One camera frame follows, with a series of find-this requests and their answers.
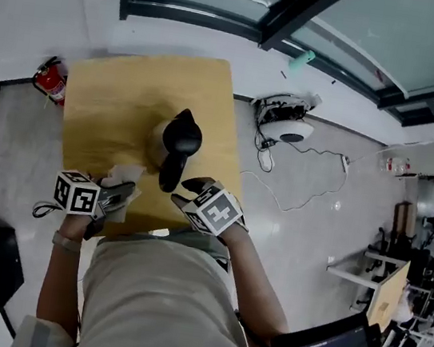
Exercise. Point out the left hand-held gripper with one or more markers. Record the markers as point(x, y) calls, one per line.
point(76, 194)

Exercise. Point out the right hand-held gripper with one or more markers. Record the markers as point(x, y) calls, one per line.
point(217, 211)

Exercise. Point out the white cloth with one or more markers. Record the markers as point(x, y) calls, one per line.
point(124, 173)

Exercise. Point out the steel kettle with black lid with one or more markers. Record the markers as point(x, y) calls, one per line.
point(184, 135)

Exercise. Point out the person's right forearm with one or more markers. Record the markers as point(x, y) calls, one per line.
point(256, 288)

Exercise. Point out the person's left forearm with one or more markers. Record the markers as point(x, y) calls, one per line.
point(60, 278)

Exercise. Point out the person's grey trousers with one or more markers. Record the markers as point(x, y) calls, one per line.
point(199, 240)

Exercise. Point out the beige wristband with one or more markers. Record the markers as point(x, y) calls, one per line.
point(67, 242)

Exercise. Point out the white power adapter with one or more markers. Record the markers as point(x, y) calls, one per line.
point(266, 162)

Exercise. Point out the black power adapter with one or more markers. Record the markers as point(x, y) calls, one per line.
point(267, 144)

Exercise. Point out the white dome device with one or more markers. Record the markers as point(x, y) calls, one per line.
point(288, 131)

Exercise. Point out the person's beige shirt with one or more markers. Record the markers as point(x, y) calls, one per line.
point(160, 310)

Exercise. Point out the white robot vacuum device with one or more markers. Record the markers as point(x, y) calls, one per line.
point(285, 110)

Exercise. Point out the red fire extinguisher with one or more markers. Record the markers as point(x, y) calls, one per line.
point(53, 81)

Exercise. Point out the white power strip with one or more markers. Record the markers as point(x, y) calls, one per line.
point(345, 163)

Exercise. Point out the green cylinder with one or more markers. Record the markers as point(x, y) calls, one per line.
point(302, 60)

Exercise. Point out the clear plastic bottle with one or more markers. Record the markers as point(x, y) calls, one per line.
point(395, 166)

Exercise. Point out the black window frame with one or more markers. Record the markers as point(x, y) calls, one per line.
point(302, 11)

